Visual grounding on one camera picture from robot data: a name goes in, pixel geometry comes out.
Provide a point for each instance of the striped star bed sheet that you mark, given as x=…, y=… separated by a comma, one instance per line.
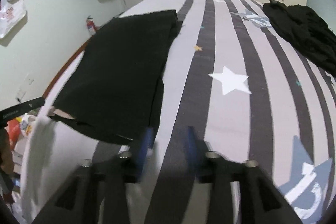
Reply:
x=246, y=92

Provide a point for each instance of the white plastic bag on wall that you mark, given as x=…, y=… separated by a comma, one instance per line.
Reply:
x=11, y=15

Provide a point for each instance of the black garment with beige lining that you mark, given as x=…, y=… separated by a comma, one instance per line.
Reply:
x=117, y=89

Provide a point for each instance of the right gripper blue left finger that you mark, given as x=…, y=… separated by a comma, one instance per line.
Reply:
x=96, y=192

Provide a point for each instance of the red fire extinguisher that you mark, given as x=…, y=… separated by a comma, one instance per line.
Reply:
x=91, y=26

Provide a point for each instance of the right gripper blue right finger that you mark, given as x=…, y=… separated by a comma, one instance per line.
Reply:
x=260, y=200

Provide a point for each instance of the black clothes pile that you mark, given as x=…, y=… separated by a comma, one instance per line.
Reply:
x=305, y=30

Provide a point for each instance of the person left hand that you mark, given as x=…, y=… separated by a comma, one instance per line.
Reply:
x=7, y=164

